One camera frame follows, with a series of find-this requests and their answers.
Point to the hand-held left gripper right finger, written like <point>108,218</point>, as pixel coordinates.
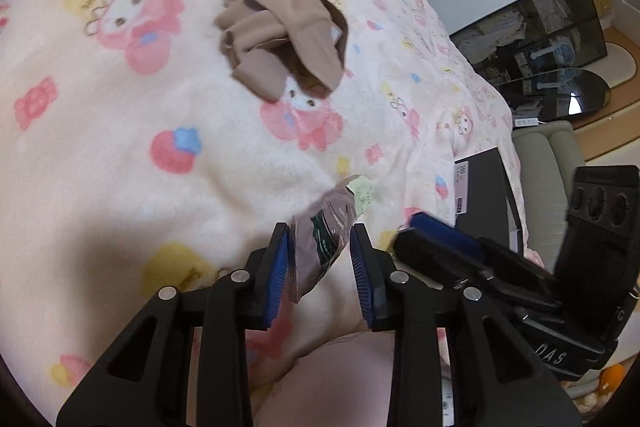
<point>360,277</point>

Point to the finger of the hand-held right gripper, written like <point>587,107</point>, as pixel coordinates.
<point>440,257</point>
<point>440,229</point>

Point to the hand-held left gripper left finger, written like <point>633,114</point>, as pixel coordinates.
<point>280,272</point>

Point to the brown plastic packet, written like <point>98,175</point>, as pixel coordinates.
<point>320,242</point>

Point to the black box white label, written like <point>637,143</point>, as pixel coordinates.
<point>487,187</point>

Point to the orange plush toy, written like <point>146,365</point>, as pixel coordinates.
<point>612,379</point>

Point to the white power strip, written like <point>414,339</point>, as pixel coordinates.
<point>525,122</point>

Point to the black glass table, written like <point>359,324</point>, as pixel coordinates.
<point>560,92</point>

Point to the pink printed blanket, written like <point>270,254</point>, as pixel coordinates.
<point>125,157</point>

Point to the dark glass cabinet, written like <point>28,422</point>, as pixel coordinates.
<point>540,27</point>

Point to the beige folded stockings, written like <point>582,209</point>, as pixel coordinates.
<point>285,37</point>

